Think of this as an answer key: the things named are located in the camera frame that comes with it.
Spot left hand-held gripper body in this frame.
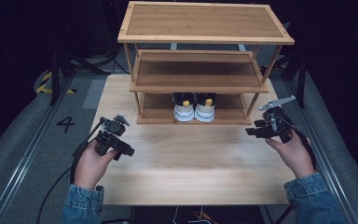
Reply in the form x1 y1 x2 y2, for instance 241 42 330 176
94 113 131 157

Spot black floor cable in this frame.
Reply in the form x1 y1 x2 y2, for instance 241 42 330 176
71 46 131 76

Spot person's right hand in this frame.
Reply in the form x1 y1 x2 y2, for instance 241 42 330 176
265 128 317 179

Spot person's left hand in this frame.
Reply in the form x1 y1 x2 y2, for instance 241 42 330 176
73 140 118 190

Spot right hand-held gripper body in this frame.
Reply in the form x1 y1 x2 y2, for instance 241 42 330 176
258 94 296 145

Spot navy white sneaker beige panels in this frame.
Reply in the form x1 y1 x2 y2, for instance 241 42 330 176
194 91 217 123

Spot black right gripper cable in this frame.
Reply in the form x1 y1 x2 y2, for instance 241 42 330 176
271 115 318 172

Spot thin white cable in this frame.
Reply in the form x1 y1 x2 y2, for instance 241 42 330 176
171 205 207 224

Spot navy white sneaker blue lining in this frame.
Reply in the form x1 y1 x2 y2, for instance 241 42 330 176
171 91 196 123

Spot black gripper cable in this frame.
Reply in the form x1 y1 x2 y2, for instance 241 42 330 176
271 115 318 172
36 119 106 224

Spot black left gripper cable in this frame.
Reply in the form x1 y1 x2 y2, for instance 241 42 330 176
36 119 106 224

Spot black metal stand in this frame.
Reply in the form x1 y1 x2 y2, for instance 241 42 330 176
279 52 308 109
49 46 111 106

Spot wooden three-tier shoe rack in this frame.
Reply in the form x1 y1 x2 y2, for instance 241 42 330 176
117 0 296 126

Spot orange strap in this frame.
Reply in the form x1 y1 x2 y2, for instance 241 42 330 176
191 210 219 224

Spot yellow black hazard tape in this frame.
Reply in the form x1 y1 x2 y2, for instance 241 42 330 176
35 71 77 95

